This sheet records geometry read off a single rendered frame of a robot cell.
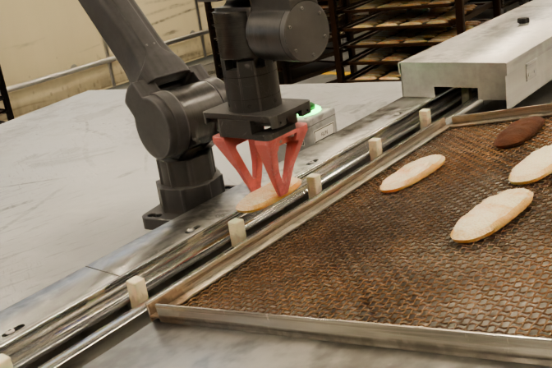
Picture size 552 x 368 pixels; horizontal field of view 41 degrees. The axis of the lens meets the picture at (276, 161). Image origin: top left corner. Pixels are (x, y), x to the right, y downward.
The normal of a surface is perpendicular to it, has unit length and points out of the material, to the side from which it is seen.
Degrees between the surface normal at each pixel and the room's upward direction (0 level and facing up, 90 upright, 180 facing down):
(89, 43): 90
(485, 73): 90
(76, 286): 0
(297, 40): 90
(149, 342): 10
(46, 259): 0
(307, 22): 90
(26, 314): 0
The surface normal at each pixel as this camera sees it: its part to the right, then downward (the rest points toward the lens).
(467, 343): -0.62, 0.33
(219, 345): -0.27, -0.94
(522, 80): 0.77, 0.09
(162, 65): 0.36, -0.54
